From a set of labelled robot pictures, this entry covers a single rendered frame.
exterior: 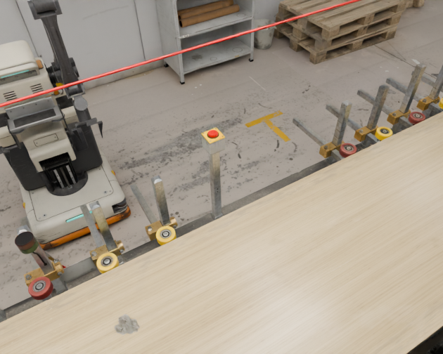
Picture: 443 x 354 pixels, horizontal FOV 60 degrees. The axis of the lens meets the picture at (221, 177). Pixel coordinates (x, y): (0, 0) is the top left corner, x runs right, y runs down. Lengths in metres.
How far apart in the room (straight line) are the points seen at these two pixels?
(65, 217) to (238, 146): 1.51
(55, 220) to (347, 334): 1.89
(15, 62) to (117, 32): 2.23
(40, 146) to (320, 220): 1.54
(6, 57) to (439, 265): 2.00
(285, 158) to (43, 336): 2.30
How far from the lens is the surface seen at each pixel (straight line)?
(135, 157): 3.30
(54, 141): 2.33
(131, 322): 1.43
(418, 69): 2.30
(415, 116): 2.34
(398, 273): 1.60
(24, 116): 2.17
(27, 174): 2.76
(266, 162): 3.16
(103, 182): 2.75
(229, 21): 4.13
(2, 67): 2.02
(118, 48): 4.20
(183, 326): 1.40
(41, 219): 2.69
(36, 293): 1.60
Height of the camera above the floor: 2.19
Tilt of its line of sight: 46 degrees down
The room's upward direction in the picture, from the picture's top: 2 degrees counter-clockwise
